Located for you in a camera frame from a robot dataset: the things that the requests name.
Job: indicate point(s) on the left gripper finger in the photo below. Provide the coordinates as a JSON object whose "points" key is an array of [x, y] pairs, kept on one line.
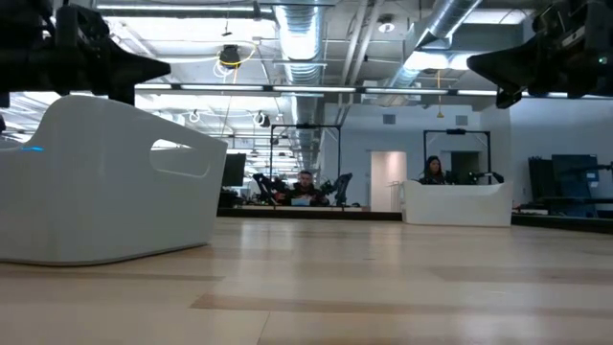
{"points": [[134, 72]]}

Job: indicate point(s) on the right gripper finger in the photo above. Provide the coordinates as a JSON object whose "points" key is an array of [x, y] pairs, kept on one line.
{"points": [[507, 67]]}

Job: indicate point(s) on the grey plastic bin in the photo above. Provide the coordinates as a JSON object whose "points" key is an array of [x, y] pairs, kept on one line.
{"points": [[105, 191]]}

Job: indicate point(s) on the black background robot arm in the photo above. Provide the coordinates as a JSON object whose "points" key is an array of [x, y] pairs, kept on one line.
{"points": [[263, 186], [342, 186], [483, 176]]}

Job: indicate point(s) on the ceiling light bar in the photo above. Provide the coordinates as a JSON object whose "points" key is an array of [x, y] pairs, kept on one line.
{"points": [[220, 87], [313, 89], [476, 92], [406, 91]]}

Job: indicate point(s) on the yellow hanging pendant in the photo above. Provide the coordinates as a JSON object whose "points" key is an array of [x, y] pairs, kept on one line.
{"points": [[439, 114]]}

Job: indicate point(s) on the person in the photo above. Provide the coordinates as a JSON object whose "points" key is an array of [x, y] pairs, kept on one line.
{"points": [[305, 186], [433, 173]]}

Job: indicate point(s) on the dark equipment rack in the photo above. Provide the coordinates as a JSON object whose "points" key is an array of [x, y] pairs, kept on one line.
{"points": [[570, 182]]}

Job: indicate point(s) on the black monitor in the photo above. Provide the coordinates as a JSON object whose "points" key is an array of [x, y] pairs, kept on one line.
{"points": [[234, 170]]}

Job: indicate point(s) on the white door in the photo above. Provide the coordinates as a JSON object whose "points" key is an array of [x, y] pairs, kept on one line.
{"points": [[388, 182]]}

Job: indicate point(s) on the slanted silver ceiling duct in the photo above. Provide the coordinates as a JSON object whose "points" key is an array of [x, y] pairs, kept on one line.
{"points": [[450, 14]]}

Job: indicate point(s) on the black background rig frame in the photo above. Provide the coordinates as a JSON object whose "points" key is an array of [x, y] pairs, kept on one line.
{"points": [[306, 126], [455, 131]]}

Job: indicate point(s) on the large silver ceiling duct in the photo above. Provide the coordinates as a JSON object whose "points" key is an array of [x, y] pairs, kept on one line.
{"points": [[299, 38]]}

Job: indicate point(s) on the black aluminium table frame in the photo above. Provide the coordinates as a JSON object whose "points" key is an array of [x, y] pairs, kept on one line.
{"points": [[311, 214]]}

